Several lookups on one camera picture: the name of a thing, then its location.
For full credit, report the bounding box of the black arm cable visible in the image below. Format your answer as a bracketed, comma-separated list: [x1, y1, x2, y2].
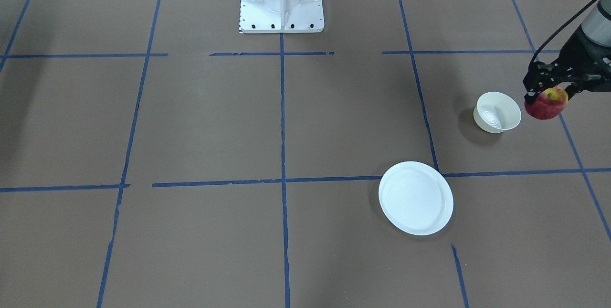
[528, 0, 611, 68]

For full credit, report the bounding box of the white plate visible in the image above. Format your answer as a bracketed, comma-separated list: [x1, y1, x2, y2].
[378, 161, 454, 236]

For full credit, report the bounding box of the white bowl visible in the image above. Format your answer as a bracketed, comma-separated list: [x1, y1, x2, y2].
[473, 91, 522, 134]

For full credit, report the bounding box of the red yellow apple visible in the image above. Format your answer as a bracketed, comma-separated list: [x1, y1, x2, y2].
[524, 85, 569, 120]

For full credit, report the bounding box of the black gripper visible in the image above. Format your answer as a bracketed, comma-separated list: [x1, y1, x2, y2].
[523, 26, 611, 105]

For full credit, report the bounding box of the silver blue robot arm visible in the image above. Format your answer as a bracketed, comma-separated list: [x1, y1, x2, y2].
[522, 0, 611, 104]

